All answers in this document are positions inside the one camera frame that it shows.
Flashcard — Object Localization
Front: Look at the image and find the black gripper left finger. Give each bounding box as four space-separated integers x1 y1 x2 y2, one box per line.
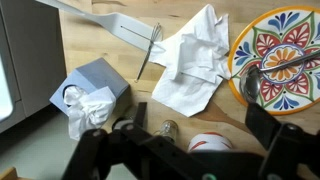
61 101 188 180

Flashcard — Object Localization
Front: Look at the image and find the blue tissue box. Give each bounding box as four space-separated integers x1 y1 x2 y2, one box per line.
49 57 130 116

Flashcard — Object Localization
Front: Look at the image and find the colourful floral ceramic plate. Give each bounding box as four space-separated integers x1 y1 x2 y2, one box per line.
227 4 320 116

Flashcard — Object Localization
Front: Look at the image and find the white tissue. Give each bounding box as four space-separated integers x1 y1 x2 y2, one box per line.
63 84 118 142

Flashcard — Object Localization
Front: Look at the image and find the brown wooden paddle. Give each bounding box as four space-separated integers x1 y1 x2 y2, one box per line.
194 99 253 136

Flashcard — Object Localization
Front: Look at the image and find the white red utensil crock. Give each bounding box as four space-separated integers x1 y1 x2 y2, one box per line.
187 130 234 154

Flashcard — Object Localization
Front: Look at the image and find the white plastic spatula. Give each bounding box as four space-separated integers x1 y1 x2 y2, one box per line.
34 0 164 53

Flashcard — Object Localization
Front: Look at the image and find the metal spoon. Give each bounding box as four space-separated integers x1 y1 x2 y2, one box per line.
239 49 320 104

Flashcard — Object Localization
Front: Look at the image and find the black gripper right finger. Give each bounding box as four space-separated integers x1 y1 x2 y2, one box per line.
244 103 320 180

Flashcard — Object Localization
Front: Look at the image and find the crumpled white napkin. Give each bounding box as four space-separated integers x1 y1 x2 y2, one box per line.
148 3 233 118

